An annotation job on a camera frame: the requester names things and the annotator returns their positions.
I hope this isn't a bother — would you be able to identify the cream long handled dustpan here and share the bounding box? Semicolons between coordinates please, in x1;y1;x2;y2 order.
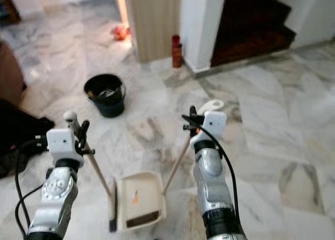
116;99;225;232

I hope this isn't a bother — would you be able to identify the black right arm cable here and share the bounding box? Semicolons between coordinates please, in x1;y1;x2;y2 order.
193;122;240;221

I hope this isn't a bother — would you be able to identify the white printed paper card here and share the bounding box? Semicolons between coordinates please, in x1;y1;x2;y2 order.
97;88;117;100

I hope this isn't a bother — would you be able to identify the dark brown fabric sofa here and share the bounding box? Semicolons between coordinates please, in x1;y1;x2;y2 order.
0;40;27;108

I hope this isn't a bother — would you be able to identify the black bag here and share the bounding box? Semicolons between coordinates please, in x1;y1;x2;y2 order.
0;98;54;179

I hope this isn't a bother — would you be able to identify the black round waste bin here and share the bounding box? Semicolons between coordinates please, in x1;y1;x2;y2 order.
83;73;127;119

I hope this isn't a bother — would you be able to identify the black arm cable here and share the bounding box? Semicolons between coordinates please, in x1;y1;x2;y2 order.
193;122;240;221
14;137;48;240

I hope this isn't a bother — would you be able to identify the light wood panel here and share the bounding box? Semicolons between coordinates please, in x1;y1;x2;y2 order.
124;0;182;63

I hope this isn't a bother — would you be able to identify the wooden handled broom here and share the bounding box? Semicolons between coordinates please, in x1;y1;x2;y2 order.
63;111;118;233

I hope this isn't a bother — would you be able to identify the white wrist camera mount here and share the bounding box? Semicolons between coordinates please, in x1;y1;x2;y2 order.
46;127;80;162
189;110;227;143

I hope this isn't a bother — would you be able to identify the small dark wooden stand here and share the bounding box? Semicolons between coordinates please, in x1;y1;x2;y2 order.
0;0;19;24

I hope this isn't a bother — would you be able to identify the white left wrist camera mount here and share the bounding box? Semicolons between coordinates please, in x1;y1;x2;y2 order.
46;127;80;162

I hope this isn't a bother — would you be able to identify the brown bottle with red cap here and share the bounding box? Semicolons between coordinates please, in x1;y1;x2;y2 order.
171;34;183;68

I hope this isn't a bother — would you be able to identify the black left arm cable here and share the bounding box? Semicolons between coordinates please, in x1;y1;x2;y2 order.
14;137;48;240

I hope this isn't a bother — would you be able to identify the dark wooden staircase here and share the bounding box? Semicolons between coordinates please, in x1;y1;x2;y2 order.
210;0;297;67

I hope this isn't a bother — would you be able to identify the red orange toy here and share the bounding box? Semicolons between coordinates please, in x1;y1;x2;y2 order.
110;22;131;41

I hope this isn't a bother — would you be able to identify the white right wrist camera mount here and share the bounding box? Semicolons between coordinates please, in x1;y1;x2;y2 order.
189;110;227;143

